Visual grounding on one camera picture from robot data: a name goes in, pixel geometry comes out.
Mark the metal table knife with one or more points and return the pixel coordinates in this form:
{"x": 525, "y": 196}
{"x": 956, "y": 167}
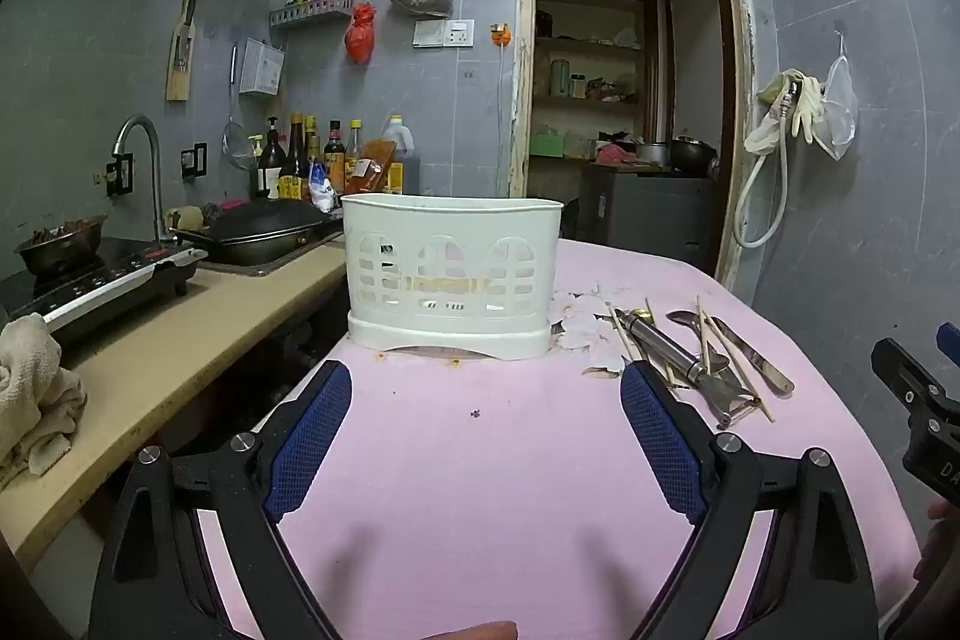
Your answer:
{"x": 761, "y": 370}

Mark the dark pot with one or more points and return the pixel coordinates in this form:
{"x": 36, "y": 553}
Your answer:
{"x": 694, "y": 154}

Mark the person's left hand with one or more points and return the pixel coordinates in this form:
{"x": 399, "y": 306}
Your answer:
{"x": 472, "y": 632}

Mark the yellow cap sauce bottle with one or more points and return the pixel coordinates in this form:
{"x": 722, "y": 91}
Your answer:
{"x": 354, "y": 149}

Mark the hanging mesh bag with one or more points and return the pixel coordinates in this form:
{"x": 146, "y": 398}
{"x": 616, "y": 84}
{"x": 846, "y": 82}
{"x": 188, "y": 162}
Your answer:
{"x": 838, "y": 108}

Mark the grey cabinet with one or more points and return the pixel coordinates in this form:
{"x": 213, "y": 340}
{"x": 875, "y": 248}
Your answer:
{"x": 652, "y": 212}

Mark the dark soy sauce bottle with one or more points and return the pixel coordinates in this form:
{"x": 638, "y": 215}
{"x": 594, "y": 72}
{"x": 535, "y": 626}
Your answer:
{"x": 294, "y": 168}

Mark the metal peeler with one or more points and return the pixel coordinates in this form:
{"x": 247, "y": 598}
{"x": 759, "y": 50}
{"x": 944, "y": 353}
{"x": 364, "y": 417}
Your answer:
{"x": 667, "y": 347}

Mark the wooden knife holder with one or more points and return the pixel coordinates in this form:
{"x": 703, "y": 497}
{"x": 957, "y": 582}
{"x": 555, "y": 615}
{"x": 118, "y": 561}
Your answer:
{"x": 180, "y": 63}

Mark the person's right hand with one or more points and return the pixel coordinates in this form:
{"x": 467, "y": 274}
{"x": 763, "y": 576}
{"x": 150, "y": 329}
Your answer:
{"x": 937, "y": 512}

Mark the metal wall shelf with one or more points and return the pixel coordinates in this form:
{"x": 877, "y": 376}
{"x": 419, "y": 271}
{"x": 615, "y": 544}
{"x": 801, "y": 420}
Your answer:
{"x": 307, "y": 12}

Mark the cream rubber gloves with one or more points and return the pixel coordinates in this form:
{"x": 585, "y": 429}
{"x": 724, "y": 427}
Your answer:
{"x": 776, "y": 100}

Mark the beige kitchen counter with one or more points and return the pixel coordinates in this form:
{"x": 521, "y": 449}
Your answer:
{"x": 187, "y": 332}

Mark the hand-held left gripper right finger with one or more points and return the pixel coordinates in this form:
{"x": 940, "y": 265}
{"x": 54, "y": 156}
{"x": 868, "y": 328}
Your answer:
{"x": 660, "y": 437}

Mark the wooden chopstick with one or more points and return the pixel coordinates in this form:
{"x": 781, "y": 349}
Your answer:
{"x": 739, "y": 370}
{"x": 703, "y": 332}
{"x": 621, "y": 332}
{"x": 660, "y": 351}

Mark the white wall box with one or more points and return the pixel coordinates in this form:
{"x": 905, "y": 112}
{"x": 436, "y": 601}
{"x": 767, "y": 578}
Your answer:
{"x": 262, "y": 66}

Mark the black wok with lid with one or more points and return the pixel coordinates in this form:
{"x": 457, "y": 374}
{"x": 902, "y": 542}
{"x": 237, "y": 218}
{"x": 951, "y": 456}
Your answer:
{"x": 255, "y": 227}

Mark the metal faucet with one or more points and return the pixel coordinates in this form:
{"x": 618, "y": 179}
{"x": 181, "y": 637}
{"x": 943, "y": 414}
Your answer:
{"x": 154, "y": 160}

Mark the metal spoon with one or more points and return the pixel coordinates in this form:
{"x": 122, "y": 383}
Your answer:
{"x": 686, "y": 319}

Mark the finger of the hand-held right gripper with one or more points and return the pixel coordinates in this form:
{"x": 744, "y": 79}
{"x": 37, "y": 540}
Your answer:
{"x": 949, "y": 340}
{"x": 911, "y": 385}

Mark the yellow label sauce bottle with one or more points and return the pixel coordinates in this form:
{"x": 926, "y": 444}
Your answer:
{"x": 313, "y": 138}

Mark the black wall socket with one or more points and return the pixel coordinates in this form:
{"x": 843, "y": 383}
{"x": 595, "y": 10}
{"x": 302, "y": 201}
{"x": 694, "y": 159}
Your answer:
{"x": 194, "y": 160}
{"x": 120, "y": 175}

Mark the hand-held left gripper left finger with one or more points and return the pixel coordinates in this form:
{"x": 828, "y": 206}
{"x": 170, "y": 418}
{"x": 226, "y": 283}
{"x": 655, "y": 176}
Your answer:
{"x": 311, "y": 430}

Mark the red label sauce bottle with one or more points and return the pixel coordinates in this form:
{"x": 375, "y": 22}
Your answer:
{"x": 334, "y": 160}

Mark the white plastic utensil basket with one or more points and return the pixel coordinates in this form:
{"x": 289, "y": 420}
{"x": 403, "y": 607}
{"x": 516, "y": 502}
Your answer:
{"x": 450, "y": 212}

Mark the orange wall hook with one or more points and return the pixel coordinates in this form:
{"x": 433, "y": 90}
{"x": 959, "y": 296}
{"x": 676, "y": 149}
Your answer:
{"x": 501, "y": 34}

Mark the metal strainer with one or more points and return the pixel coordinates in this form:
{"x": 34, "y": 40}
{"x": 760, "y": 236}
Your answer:
{"x": 238, "y": 149}

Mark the dark pump bottle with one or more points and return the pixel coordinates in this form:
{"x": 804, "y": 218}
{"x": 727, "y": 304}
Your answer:
{"x": 268, "y": 168}

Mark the pink tablecloth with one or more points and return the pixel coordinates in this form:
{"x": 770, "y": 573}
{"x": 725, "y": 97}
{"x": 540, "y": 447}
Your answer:
{"x": 480, "y": 475}

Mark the green box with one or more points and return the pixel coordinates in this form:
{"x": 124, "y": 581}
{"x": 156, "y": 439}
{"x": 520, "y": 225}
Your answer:
{"x": 546, "y": 145}

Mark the wooden door frame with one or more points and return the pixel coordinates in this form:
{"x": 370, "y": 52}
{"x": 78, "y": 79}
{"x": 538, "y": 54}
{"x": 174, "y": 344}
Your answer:
{"x": 525, "y": 48}

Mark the white and blue bag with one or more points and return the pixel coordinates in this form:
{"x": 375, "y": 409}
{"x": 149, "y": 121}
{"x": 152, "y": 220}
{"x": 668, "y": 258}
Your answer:
{"x": 322, "y": 190}

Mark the metal sink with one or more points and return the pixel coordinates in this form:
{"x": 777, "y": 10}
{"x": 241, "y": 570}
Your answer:
{"x": 300, "y": 250}

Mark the red plastic bag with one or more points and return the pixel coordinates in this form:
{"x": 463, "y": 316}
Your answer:
{"x": 360, "y": 36}

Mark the white wall switch plate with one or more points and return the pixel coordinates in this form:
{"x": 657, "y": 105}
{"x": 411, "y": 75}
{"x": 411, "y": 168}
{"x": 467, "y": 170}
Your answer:
{"x": 442, "y": 33}

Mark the metal bowl of food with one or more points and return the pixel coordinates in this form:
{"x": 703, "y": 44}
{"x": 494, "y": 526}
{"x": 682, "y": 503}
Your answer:
{"x": 60, "y": 246}

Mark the orange seasoning packet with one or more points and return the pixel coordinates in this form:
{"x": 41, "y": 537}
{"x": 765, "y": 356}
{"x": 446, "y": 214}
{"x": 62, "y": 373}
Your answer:
{"x": 371, "y": 168}

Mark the wooden shelf unit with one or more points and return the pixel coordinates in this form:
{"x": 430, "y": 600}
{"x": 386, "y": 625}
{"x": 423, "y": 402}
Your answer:
{"x": 585, "y": 44}

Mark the black induction cooker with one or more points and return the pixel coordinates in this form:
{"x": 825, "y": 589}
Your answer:
{"x": 97, "y": 291}

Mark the beige dish scrubber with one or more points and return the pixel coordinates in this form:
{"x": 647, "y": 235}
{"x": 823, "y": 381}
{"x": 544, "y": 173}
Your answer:
{"x": 184, "y": 218}

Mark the large cooking oil jug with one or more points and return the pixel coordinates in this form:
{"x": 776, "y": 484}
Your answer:
{"x": 405, "y": 160}

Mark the green jar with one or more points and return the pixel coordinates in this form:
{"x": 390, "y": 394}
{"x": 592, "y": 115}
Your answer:
{"x": 560, "y": 78}

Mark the metal pot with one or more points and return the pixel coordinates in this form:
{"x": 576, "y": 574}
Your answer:
{"x": 654, "y": 154}

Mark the beige towel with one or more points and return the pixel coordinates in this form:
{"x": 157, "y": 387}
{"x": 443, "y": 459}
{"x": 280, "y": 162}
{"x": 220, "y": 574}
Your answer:
{"x": 34, "y": 385}

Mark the pink cloth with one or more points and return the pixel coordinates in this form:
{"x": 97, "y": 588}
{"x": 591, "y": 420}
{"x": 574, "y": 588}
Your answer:
{"x": 615, "y": 155}

